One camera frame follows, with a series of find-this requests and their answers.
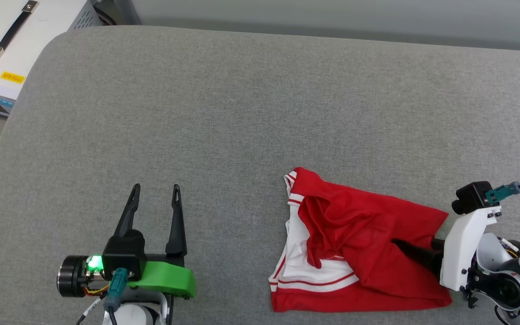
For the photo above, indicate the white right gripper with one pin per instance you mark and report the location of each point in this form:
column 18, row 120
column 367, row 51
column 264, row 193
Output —
column 461, row 248

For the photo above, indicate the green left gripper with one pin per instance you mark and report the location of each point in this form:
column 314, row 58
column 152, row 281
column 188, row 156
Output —
column 169, row 275

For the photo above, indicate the red and white garment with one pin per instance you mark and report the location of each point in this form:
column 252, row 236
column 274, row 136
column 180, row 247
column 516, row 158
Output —
column 355, row 225

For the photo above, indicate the yellow warning label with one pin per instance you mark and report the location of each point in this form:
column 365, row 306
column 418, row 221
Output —
column 12, row 77

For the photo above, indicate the white equipment case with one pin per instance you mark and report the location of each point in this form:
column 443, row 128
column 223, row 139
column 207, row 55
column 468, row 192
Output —
column 48, row 31

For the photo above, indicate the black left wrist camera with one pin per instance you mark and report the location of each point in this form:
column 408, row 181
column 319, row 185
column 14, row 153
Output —
column 124, row 253

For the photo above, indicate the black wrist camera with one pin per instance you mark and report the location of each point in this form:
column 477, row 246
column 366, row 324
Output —
column 470, row 198
column 124, row 253

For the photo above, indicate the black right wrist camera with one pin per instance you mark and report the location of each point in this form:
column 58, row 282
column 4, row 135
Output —
column 470, row 198

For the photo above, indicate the teal left camera connector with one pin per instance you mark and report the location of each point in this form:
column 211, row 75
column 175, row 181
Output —
column 118, row 284

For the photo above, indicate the teal camera connector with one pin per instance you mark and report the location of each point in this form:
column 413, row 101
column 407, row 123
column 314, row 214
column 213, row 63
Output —
column 118, row 284
column 503, row 192

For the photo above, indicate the teal right camera connector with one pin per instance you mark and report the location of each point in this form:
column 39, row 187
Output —
column 503, row 192

